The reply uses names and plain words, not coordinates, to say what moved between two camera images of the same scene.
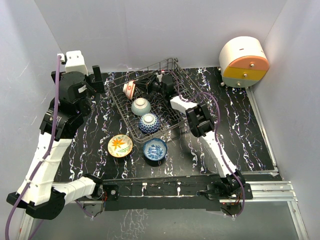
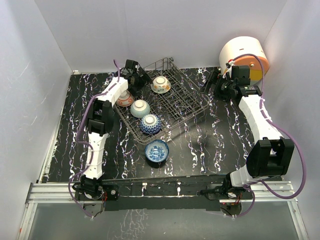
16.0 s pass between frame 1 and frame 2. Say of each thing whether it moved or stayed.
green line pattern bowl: stayed
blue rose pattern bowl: stayed
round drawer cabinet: stayed
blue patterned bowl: stayed
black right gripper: moved
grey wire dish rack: stayed
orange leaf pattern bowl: moved
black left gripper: moved
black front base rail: stayed
